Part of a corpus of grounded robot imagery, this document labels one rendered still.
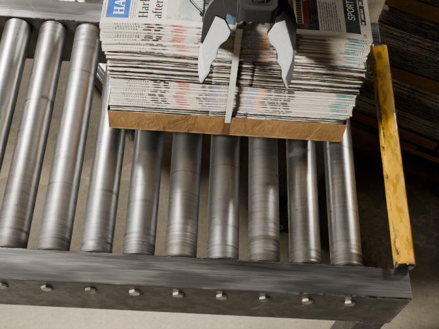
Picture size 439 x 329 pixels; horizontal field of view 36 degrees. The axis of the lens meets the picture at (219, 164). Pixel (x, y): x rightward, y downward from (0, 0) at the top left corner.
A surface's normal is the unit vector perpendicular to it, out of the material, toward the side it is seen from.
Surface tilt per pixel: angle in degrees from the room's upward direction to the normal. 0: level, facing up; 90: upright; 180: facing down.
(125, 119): 85
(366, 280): 0
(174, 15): 7
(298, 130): 83
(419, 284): 0
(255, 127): 83
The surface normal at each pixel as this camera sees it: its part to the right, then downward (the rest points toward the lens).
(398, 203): 0.07, -0.51
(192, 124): 0.02, 0.80
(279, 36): 0.00, 0.43
